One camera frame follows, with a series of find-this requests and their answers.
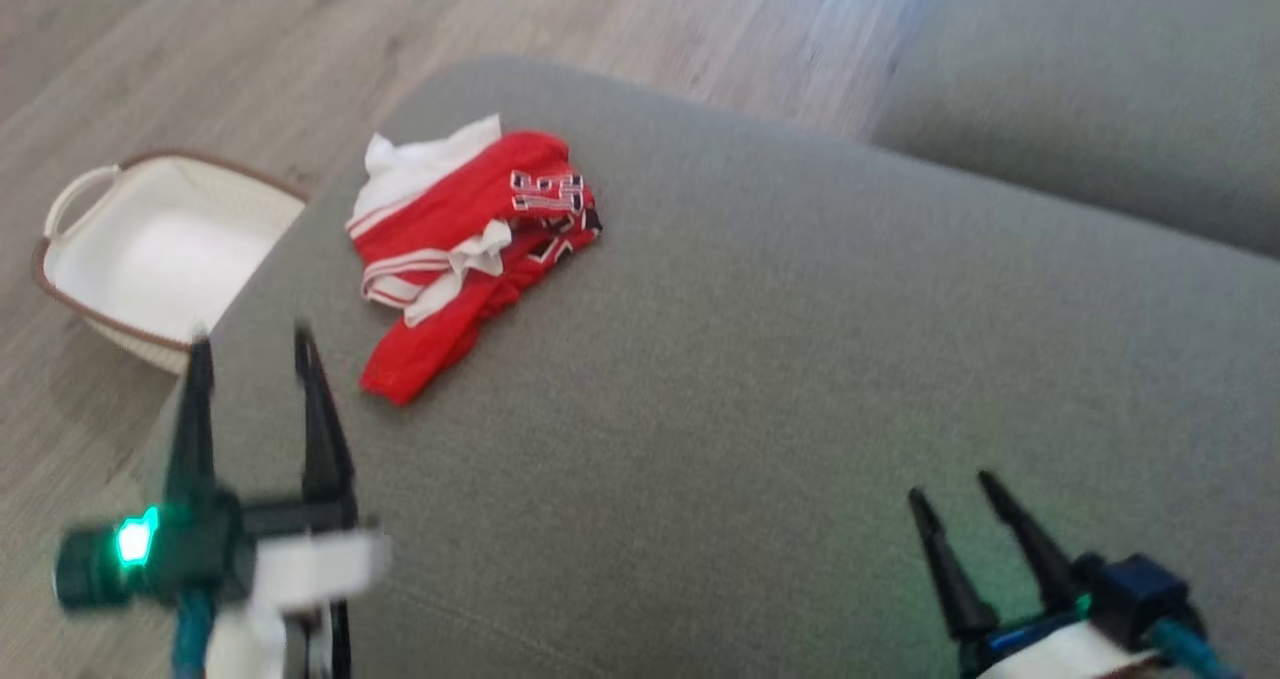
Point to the red jersey with number print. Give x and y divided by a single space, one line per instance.
450 229

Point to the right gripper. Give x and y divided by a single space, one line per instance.
1120 599

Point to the white basket with brown rim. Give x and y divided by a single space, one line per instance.
160 259

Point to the grey sofa seat cushion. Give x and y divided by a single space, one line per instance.
1100 89

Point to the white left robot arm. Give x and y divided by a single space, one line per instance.
250 649

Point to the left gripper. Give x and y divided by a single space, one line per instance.
300 559

